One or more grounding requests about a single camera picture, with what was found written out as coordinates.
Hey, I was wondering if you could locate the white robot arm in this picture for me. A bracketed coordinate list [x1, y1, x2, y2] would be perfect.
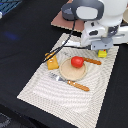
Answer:
[61, 0, 128, 50]

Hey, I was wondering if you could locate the beige woven placemat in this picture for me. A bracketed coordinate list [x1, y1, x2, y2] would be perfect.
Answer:
[16, 32, 120, 128]

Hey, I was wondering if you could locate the red toy tomato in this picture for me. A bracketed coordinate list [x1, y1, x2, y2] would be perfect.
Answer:
[71, 56, 84, 68]

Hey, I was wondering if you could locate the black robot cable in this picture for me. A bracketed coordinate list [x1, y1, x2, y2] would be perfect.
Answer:
[41, 18, 78, 64]

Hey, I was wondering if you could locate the orange bread loaf toy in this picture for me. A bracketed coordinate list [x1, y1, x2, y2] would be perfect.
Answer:
[46, 53, 59, 70]

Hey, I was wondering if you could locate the round beige plate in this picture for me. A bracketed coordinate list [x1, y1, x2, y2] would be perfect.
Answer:
[59, 58, 87, 81]

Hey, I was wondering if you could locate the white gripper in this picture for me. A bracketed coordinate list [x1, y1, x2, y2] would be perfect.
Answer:
[81, 21, 128, 50]

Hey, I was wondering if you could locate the beige bowl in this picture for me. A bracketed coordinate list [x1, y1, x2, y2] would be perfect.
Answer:
[123, 7, 128, 23]

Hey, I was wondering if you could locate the fork with orange handle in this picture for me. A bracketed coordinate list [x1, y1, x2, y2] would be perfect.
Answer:
[49, 73, 90, 91]

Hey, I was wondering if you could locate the yellow butter box toy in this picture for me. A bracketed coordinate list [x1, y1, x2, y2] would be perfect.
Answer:
[98, 50, 107, 58]

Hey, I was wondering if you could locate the knife with orange handle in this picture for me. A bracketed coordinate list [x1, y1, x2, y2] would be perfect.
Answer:
[82, 57, 101, 65]

